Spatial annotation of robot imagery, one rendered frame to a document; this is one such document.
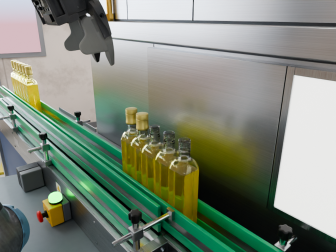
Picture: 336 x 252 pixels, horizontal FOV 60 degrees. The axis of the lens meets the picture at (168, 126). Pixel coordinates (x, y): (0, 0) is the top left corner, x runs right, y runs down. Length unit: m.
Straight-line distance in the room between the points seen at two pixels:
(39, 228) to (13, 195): 0.26
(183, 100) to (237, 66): 0.21
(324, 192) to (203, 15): 0.50
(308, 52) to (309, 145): 0.18
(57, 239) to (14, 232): 0.30
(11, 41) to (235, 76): 3.24
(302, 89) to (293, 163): 0.16
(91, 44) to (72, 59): 3.28
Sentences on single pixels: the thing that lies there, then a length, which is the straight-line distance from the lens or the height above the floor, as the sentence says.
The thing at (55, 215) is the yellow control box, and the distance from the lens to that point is 1.07.
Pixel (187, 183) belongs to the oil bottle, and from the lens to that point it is 0.70.
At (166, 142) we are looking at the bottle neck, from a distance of 0.72.
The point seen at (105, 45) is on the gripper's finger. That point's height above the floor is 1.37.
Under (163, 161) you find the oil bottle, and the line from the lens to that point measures 0.73.
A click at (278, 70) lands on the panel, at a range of 0.64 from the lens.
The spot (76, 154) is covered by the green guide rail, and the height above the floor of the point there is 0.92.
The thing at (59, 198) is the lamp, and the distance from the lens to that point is 1.06.
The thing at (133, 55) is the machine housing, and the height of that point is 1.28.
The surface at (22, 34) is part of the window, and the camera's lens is 3.74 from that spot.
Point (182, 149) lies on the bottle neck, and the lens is 0.68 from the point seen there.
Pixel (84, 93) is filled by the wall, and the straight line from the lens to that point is 3.90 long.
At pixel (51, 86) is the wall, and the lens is 3.84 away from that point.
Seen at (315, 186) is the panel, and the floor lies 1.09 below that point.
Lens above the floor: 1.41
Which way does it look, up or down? 21 degrees down
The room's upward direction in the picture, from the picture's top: straight up
